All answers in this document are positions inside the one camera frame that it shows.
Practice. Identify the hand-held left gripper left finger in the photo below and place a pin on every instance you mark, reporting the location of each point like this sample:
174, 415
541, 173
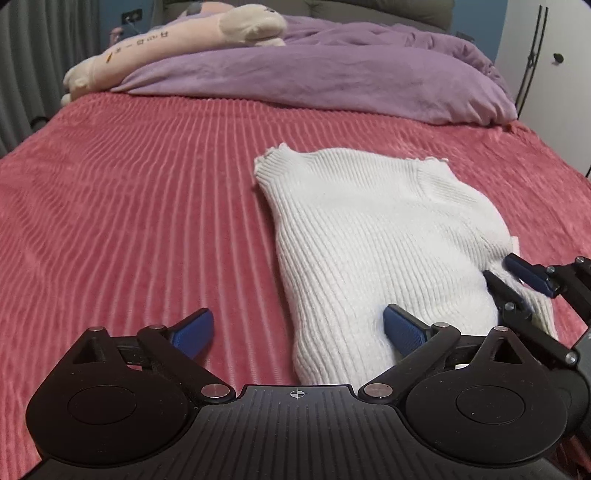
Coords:
197, 330

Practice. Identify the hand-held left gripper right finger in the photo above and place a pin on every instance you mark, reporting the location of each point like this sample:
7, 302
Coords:
402, 328

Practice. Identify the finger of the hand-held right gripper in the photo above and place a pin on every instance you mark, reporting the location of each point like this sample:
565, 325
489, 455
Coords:
512, 300
526, 273

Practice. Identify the white ribbed knit sweater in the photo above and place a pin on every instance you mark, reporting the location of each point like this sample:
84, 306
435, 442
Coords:
369, 230

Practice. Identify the pink ribbed blanket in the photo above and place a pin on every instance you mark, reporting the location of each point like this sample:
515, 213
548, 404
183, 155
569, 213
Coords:
115, 207

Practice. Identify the white wardrobe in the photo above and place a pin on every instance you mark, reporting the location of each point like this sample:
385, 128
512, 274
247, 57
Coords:
568, 101

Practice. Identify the black wardrobe knob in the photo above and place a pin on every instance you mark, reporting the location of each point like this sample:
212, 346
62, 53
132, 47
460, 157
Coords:
558, 58

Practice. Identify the purple duvet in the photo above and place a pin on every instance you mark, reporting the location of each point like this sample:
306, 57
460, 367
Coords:
323, 78

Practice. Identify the pink and cream plush toy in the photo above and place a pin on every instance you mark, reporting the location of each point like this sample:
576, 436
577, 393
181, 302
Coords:
152, 48

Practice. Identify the grey padded headboard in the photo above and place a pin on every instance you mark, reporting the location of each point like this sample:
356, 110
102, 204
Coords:
369, 10

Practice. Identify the grey curtain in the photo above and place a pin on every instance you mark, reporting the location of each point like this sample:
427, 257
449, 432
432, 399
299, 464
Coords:
41, 60

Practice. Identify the black wall outlet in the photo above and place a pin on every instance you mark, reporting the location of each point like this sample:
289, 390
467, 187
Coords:
131, 17

